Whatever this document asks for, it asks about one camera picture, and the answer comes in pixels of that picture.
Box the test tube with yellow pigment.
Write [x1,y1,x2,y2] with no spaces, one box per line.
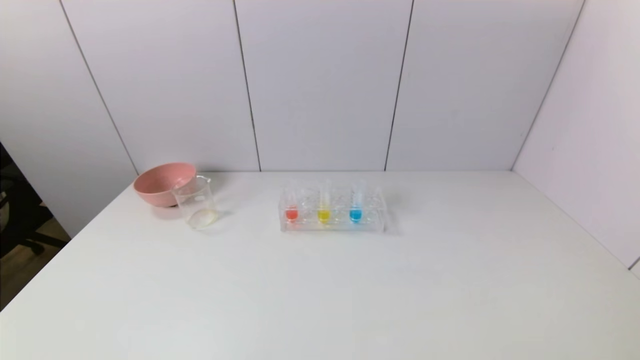
[316,179,333,225]

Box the clear acrylic test tube rack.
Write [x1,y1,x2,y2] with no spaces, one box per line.
[278,184,387,234]

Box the pink bowl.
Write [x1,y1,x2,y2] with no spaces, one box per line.
[133,162,198,208]

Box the black office chair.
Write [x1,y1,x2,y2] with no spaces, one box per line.
[0,142,69,259]

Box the test tube with red pigment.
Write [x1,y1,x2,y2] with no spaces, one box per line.
[284,182,301,224]

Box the clear glass beaker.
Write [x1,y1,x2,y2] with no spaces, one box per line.
[171,175,219,231]

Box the test tube with blue pigment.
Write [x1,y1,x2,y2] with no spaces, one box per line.
[350,179,367,224]

